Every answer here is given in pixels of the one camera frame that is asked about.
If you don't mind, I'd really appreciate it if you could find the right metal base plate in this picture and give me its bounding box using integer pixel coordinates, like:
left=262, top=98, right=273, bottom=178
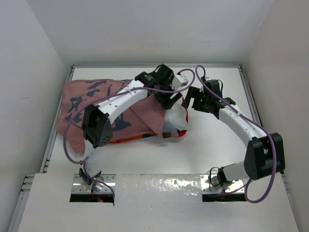
left=200, top=174, right=246, bottom=194

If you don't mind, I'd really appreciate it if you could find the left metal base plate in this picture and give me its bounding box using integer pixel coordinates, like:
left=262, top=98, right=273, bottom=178
left=71, top=174, right=116, bottom=194

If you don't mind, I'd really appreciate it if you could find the metal base plate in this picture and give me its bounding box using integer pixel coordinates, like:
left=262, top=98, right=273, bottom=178
left=200, top=174, right=246, bottom=194
left=71, top=174, right=116, bottom=194

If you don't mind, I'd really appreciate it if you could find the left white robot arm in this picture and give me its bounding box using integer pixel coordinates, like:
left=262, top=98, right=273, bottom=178
left=82, top=64, right=188, bottom=185

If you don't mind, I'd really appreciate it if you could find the aluminium table frame rail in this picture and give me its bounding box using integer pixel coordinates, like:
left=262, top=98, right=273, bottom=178
left=7, top=63, right=288, bottom=232

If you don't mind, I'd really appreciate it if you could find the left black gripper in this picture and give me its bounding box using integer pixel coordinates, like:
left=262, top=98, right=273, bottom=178
left=153, top=79, right=180, bottom=109

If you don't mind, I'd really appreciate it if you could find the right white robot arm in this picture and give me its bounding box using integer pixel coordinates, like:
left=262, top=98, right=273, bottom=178
left=182, top=78, right=285, bottom=188

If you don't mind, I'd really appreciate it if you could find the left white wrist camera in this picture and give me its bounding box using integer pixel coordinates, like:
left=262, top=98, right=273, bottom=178
left=171, top=74, right=188, bottom=90

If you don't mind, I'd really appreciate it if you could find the white front cover board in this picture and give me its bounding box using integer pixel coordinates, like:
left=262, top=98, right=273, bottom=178
left=18, top=174, right=298, bottom=232

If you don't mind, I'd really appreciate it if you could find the white pillow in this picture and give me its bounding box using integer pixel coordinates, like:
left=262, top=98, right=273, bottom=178
left=165, top=104, right=188, bottom=131

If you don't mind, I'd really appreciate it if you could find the red patterned pillowcase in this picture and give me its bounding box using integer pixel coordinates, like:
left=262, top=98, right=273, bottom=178
left=56, top=79, right=188, bottom=153

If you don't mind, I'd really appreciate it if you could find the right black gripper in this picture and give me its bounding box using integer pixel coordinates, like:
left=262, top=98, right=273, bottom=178
left=182, top=86, right=211, bottom=113

